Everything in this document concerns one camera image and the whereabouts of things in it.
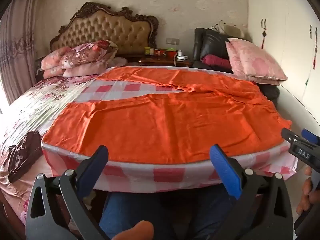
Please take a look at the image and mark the red hanging ornament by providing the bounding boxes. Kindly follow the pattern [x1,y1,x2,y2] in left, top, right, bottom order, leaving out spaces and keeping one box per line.
[260,19,267,49]
[309,25,318,70]

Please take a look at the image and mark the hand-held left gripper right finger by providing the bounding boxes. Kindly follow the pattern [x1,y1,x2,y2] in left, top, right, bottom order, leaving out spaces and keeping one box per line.
[209,144,294,240]

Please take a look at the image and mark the floral bed sheet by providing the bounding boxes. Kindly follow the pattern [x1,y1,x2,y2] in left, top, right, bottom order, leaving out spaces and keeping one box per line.
[0,76,100,227]

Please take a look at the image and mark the white bag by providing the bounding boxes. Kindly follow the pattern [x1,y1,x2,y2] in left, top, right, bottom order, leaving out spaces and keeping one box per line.
[216,20,247,40]

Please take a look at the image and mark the person's right hand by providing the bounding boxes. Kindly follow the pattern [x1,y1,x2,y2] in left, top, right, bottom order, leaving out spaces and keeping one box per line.
[296,167,316,215]

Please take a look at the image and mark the folded floral quilt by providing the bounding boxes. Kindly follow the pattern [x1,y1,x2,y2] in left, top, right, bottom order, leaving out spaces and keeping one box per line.
[60,40,118,70]

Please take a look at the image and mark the white wardrobe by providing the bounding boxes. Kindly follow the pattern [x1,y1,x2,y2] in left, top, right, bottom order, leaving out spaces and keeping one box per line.
[246,0,320,135]

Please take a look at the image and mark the tufted carved headboard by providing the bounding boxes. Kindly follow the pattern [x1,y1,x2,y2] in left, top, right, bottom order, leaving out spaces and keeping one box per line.
[49,2,160,55]

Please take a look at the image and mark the large pink patterned pillow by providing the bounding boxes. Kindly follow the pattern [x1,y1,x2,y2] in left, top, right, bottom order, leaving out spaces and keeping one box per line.
[235,70,282,86]
[225,38,288,82]

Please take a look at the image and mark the orange pants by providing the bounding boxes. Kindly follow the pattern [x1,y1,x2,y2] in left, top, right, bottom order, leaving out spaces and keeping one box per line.
[41,67,293,163]

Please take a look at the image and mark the dark maroon cloth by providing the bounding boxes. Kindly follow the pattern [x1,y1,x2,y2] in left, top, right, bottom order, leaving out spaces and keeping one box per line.
[7,131,43,183]

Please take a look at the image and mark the black leather chair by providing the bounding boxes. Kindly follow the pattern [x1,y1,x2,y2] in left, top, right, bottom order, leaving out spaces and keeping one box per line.
[194,27,240,70]

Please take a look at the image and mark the dark wooden nightstand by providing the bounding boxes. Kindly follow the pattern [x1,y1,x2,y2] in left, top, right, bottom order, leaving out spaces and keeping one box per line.
[139,54,193,67]

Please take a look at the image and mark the magenta cushion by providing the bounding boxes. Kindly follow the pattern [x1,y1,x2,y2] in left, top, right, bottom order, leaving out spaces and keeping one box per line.
[201,54,233,68]

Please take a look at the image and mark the person's blue jeans legs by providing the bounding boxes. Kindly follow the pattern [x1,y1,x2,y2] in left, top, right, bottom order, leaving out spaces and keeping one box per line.
[99,185,240,240]

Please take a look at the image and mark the pink patterned curtain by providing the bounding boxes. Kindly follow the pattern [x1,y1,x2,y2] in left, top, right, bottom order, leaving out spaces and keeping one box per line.
[0,0,42,105]

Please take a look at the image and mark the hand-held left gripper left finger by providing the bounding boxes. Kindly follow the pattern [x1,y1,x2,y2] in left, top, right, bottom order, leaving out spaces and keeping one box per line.
[25,145,109,240]

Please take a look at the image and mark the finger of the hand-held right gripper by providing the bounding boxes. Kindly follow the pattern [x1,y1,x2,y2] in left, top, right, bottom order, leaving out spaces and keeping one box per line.
[301,128,320,145]
[280,128,304,147]

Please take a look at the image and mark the person's left hand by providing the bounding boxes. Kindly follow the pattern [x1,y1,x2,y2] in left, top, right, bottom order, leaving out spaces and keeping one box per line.
[110,220,154,240]

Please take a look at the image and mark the pale pink pillow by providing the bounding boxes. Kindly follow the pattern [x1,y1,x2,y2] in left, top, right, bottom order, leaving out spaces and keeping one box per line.
[106,56,128,68]

